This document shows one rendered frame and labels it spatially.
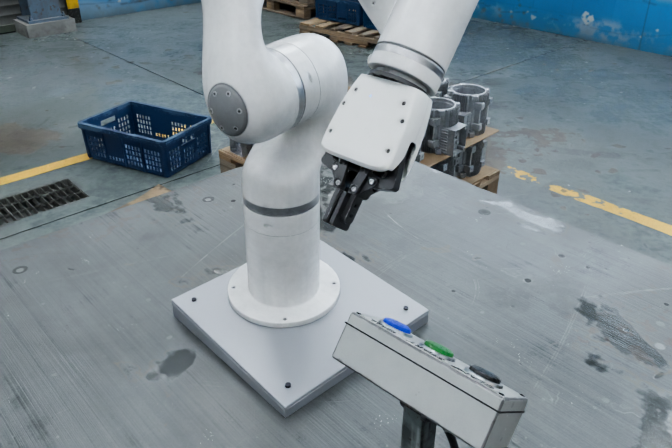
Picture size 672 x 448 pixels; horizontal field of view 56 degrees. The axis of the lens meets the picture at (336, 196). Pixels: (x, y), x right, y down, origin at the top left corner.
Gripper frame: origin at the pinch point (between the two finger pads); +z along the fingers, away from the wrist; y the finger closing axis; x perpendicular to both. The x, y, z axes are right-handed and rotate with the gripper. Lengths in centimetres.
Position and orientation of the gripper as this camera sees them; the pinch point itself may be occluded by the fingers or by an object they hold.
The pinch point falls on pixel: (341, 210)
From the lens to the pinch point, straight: 70.3
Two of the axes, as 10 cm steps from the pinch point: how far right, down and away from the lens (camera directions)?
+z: -4.2, 9.1, -0.2
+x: 5.4, 2.7, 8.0
